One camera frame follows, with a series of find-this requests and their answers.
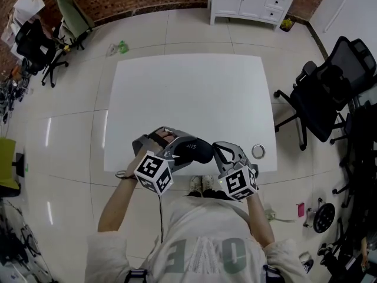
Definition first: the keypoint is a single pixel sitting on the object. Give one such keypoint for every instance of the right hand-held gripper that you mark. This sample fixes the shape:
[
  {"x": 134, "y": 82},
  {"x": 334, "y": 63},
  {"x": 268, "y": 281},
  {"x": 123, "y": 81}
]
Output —
[{"x": 239, "y": 181}]

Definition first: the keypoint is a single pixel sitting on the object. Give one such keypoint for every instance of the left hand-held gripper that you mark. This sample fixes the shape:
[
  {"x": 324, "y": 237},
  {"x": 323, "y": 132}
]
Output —
[{"x": 153, "y": 172}]

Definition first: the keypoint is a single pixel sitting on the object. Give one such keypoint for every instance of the person's right forearm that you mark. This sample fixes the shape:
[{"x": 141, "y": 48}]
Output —
[{"x": 259, "y": 220}]

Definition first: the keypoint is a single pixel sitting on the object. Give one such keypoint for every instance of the person's left forearm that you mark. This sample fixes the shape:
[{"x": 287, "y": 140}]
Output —
[{"x": 116, "y": 205}]

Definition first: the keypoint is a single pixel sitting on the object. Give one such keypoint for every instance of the pink flat case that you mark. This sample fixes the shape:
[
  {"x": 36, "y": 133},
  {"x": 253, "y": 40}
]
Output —
[{"x": 300, "y": 210}]

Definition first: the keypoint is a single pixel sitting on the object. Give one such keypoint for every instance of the person's left hand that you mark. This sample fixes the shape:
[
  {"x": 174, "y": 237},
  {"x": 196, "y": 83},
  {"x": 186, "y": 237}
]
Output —
[{"x": 165, "y": 136}]

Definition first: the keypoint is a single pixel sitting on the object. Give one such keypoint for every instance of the person's right white shoe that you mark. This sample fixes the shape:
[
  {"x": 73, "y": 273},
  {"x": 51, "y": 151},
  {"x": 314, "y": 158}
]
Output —
[{"x": 208, "y": 182}]

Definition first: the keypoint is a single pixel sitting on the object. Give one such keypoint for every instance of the person's white shoe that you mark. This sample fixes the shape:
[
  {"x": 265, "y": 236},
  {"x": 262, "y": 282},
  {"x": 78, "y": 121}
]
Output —
[
  {"x": 208, "y": 182},
  {"x": 195, "y": 183}
]

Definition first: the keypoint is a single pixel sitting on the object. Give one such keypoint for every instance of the person's left white shoe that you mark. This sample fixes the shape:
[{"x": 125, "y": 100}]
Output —
[{"x": 195, "y": 183}]

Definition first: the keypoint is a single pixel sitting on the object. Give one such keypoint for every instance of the person's white printed shirt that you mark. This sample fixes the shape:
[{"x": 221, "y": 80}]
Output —
[{"x": 206, "y": 240}]

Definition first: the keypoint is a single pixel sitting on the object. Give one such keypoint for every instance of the large black office chair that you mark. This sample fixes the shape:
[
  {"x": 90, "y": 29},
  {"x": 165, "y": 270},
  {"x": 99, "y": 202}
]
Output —
[{"x": 321, "y": 99}]

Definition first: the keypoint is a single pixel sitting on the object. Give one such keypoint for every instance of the green plastic bag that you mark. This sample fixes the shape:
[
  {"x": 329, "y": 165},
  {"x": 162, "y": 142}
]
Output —
[{"x": 120, "y": 47}]

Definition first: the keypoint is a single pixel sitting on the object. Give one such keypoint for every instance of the black and white sneaker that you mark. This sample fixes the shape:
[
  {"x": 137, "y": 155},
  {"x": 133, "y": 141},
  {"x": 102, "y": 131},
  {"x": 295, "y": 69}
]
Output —
[{"x": 306, "y": 262}]

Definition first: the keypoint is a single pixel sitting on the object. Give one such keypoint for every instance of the black equipment rack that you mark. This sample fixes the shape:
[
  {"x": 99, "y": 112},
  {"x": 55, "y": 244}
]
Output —
[{"x": 362, "y": 172}]

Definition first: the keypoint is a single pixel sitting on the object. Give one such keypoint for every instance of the white wooden cabinet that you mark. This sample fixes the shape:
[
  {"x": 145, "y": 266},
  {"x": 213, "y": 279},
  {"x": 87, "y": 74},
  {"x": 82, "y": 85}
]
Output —
[{"x": 250, "y": 1}]

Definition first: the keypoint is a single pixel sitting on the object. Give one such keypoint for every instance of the small black stand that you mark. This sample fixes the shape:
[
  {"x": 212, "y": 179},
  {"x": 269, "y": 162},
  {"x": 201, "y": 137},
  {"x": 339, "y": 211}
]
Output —
[{"x": 19, "y": 165}]

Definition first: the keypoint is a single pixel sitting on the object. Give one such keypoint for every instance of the green jacket on chair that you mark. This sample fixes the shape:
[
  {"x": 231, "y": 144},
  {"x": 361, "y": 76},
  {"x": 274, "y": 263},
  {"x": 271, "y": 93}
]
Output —
[{"x": 72, "y": 13}]

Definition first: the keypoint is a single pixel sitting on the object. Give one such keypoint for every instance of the lime green seat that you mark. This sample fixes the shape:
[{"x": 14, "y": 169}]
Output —
[{"x": 7, "y": 164}]

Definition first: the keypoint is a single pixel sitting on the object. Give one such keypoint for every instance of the small black office chair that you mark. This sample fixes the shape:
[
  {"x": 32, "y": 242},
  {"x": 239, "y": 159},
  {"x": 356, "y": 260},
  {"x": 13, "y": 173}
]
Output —
[{"x": 35, "y": 49}]

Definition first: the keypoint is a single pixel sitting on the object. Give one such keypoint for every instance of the black tripod stands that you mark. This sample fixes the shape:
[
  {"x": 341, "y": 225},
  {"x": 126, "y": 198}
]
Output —
[{"x": 17, "y": 246}]

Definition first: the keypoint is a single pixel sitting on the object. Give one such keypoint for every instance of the white cardboard box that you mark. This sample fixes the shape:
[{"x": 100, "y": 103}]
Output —
[{"x": 29, "y": 1}]

